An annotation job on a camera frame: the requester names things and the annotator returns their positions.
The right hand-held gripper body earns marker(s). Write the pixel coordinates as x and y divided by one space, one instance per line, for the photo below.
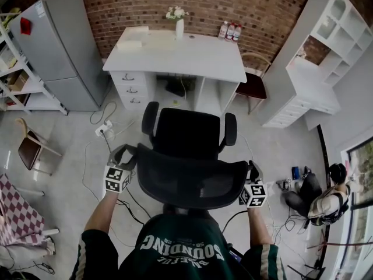
255 194

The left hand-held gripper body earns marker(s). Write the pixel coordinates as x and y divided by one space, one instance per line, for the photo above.
116 178

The black office chair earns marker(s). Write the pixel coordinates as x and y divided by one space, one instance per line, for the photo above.
189 179

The person's left forearm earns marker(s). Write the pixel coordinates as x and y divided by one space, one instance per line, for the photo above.
100 214

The person's right forearm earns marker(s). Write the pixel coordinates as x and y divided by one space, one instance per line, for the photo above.
259 226

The wooden chair with brown seat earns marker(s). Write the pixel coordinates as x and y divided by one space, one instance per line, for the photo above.
27 153
252 87

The white power strip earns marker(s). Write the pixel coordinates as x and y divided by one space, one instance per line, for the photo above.
104 129

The spare grey gripper device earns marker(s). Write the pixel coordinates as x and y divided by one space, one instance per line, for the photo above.
285 184

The blue box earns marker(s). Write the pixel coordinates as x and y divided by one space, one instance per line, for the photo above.
296 173

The black belt-worn device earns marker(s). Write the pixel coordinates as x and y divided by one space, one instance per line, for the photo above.
235 251

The person's green printed shirt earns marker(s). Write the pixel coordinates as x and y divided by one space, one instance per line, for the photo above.
180 252

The black metal chair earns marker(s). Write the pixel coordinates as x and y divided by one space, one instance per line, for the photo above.
311 273

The red stick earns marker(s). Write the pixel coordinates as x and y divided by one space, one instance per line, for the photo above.
344 244

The red checkered tablecloth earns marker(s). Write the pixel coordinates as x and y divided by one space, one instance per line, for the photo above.
20 214

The black framed window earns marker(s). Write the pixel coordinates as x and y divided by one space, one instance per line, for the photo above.
361 185

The white metal shelving rack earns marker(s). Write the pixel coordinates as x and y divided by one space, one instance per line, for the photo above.
35 87

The white bookcase cabinet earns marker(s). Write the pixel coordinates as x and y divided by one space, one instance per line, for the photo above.
306 77

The white desk with drawers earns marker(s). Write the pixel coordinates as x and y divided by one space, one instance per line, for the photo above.
180 57

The grey refrigerator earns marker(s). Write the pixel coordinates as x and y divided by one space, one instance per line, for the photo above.
58 54

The large white box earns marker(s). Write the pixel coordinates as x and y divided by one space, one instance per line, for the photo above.
136 33

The brown cardboard box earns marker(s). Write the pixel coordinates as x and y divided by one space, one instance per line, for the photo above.
19 81

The white vase with white flowers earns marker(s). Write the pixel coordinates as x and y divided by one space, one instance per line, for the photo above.
179 29

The clear bottle with pink label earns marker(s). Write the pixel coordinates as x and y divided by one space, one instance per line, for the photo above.
223 31
230 33
237 34

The white and yellow appliance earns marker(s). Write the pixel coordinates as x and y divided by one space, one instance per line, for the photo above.
7 58

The red tag on refrigerator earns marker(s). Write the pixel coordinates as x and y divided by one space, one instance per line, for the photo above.
25 26

